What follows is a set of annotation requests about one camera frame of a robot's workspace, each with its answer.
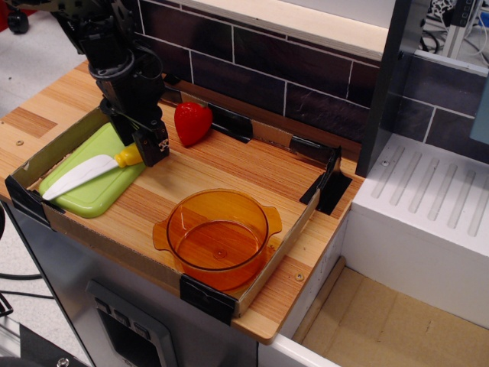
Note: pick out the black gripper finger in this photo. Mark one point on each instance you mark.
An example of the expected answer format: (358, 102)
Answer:
(124, 127)
(152, 143)

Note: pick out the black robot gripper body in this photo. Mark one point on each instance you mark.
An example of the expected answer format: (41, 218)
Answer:
(132, 88)

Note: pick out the yellow handled white knife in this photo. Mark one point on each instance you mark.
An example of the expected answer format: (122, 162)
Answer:
(91, 169)

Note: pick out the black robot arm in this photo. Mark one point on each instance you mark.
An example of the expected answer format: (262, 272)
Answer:
(103, 31)

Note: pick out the green plastic cutting board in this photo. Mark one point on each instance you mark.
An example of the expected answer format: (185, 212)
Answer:
(93, 198)

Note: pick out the cardboard fence with black tape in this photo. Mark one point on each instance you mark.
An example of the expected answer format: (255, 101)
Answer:
(45, 129)

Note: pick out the red toy strawberry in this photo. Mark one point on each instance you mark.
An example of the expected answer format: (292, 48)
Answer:
(192, 122)

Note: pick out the orange transparent pot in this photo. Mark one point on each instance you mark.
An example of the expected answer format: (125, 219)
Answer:
(219, 237)

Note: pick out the black caster wheel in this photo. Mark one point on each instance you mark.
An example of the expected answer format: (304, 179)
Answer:
(18, 22)

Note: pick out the toy oven front panel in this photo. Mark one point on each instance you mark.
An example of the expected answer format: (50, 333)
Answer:
(137, 338)

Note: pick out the white sink drainboard unit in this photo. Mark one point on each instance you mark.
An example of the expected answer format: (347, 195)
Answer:
(419, 225)

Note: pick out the dark grey vertical post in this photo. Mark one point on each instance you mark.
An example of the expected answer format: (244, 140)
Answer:
(403, 40)

